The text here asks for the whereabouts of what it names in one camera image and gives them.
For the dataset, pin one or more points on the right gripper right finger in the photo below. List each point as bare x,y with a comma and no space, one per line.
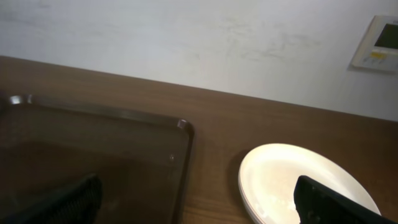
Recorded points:
317,204

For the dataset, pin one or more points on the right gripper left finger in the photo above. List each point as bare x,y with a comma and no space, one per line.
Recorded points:
78,202

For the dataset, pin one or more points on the white plate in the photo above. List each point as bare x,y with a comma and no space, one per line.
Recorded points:
268,174

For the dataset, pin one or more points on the brown serving tray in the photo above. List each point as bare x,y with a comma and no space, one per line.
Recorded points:
142,159

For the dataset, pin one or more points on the white wall control panel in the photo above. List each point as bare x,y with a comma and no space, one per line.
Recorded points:
378,48

